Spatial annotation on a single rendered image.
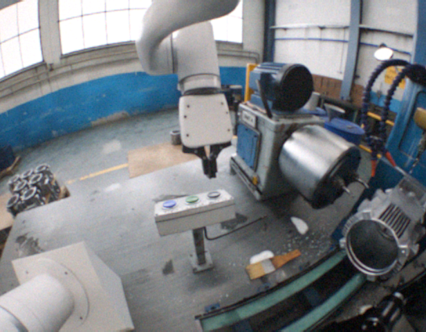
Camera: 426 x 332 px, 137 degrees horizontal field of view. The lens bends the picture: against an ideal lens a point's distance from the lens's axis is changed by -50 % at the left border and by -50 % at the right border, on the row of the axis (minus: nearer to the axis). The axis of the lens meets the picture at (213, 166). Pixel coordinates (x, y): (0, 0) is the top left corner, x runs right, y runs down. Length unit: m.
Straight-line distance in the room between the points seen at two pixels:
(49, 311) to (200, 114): 0.47
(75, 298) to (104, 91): 5.23
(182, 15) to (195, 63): 0.11
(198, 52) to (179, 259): 0.57
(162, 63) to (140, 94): 5.13
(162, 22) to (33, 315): 0.48
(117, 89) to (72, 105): 1.41
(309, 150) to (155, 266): 0.60
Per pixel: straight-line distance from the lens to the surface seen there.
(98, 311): 0.50
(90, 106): 5.54
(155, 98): 5.55
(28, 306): 0.39
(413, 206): 0.51
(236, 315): 0.42
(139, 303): 0.57
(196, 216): 0.35
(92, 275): 0.46
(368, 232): 0.65
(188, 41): 0.35
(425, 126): 0.46
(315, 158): 0.52
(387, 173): 0.64
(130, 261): 0.64
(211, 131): 0.32
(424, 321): 0.54
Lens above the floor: 1.33
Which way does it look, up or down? 33 degrees down
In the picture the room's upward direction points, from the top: straight up
